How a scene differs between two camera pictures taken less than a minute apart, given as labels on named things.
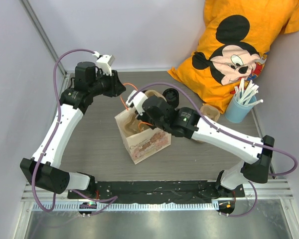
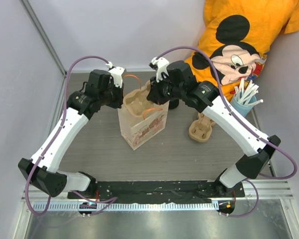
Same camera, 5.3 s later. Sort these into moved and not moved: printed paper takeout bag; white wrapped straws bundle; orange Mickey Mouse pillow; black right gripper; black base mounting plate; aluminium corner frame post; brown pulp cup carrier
Moved: printed paper takeout bag; brown pulp cup carrier; black right gripper
Not moved: white wrapped straws bundle; aluminium corner frame post; orange Mickey Mouse pillow; black base mounting plate
